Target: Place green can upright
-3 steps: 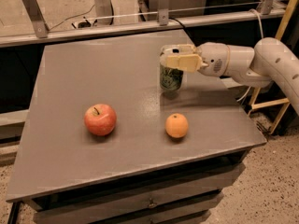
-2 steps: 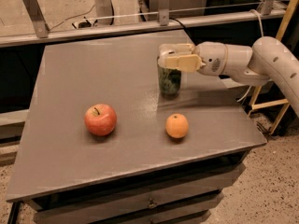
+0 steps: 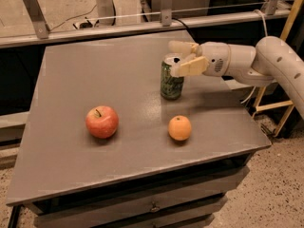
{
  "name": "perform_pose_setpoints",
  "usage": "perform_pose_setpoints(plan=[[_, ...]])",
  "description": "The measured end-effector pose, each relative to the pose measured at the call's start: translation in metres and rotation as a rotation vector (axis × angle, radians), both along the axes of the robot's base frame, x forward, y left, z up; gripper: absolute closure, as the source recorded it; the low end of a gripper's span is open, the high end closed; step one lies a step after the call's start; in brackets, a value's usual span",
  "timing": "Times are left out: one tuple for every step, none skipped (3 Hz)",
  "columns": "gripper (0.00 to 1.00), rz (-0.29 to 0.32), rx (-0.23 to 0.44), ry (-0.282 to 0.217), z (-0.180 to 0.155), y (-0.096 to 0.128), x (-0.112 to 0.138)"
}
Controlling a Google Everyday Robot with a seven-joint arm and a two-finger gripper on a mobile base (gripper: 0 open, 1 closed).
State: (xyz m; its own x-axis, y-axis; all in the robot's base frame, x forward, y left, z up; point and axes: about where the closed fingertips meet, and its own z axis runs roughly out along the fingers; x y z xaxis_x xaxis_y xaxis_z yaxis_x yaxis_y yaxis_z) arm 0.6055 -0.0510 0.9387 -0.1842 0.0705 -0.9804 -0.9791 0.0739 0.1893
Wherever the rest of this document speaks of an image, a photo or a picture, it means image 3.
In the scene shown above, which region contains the left metal bracket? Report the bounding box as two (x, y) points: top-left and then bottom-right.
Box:
(22, 0), (50, 39)

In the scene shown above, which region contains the metal bracket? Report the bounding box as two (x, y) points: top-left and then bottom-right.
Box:
(22, 0), (50, 39)
(161, 0), (172, 27)
(261, 0), (279, 15)

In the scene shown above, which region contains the red apple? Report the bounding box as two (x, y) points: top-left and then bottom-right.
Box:
(85, 105), (119, 139)

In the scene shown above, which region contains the white floor pillar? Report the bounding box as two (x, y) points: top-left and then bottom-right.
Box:
(96, 0), (116, 26)

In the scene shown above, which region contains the right metal bracket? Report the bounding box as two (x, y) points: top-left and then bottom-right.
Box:
(261, 0), (279, 15)

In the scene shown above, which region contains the metal railing beam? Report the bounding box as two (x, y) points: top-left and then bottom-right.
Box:
(0, 9), (292, 48)

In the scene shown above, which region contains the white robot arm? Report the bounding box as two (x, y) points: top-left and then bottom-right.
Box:
(168, 36), (304, 118)

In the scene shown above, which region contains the grey drawer cabinet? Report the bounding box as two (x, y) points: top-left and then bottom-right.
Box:
(7, 31), (269, 228)

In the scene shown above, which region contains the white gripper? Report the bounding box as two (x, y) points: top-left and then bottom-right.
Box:
(168, 41), (230, 78)

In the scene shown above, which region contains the white power strip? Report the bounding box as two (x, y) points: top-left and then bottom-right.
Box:
(73, 20), (94, 29)

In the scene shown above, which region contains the green soda can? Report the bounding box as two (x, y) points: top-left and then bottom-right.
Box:
(161, 53), (184, 100)

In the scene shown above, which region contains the orange fruit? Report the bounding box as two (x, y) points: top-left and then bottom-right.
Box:
(168, 115), (192, 141)

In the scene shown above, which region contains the middle metal bracket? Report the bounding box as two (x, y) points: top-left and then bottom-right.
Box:
(161, 0), (172, 27)

